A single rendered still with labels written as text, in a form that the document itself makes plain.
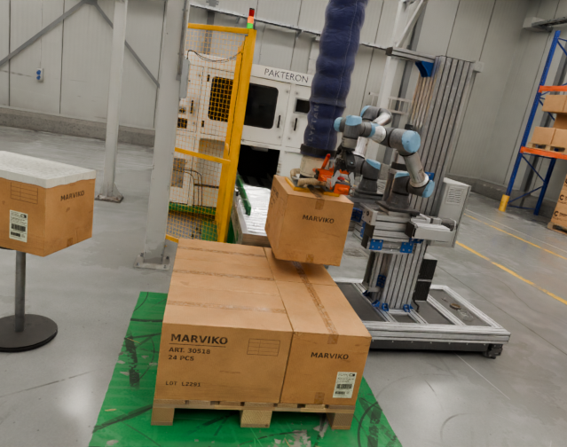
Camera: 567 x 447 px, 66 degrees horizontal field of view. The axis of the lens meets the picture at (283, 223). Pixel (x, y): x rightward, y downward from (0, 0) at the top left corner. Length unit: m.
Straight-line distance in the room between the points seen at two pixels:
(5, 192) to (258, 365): 1.50
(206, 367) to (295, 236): 0.91
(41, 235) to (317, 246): 1.47
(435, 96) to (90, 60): 9.92
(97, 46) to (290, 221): 9.99
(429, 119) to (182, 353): 2.14
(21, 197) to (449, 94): 2.61
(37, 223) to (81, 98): 9.77
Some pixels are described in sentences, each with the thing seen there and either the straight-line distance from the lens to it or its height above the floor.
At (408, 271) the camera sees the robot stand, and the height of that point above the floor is 0.53.
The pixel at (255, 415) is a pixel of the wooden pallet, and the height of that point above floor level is 0.07.
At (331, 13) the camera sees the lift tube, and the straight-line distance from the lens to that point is 2.74.
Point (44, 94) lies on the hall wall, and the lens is 12.30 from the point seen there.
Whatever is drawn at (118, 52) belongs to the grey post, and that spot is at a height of 1.83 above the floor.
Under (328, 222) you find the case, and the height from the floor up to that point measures 0.94.
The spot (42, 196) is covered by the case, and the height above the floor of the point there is 0.93.
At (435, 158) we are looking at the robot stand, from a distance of 3.22.
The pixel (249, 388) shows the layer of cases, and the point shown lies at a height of 0.23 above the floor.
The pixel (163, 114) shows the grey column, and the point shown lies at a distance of 3.78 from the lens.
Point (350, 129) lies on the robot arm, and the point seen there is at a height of 1.49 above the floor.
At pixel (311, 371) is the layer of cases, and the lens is 2.25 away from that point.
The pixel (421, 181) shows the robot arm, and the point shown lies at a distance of 2.82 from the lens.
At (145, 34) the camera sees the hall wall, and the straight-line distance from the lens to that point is 11.98.
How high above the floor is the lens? 1.54
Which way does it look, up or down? 15 degrees down
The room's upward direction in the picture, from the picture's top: 10 degrees clockwise
